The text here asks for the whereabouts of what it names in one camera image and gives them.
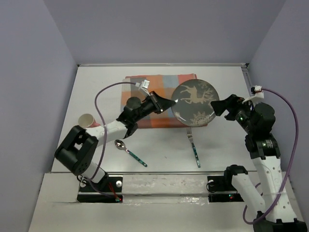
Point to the dark plate with deer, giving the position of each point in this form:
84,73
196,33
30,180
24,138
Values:
193,103

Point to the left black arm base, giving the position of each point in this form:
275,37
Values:
112,191

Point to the spoon with teal handle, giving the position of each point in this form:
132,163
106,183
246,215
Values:
121,146

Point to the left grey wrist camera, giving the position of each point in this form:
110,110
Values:
143,87

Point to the orange checkered cloth placemat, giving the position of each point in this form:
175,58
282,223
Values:
163,85

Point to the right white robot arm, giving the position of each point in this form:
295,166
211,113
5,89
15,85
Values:
271,209

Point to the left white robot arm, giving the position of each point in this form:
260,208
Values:
77,149

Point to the pink paper cup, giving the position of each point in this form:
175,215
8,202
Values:
87,121

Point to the fork with teal handle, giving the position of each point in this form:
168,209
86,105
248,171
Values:
190,137

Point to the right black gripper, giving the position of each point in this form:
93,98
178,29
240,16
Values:
219,106

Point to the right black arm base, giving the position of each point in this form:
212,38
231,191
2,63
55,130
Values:
220,191

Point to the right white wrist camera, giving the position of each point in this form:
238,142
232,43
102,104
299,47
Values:
257,95

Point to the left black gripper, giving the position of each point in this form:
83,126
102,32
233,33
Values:
160,104

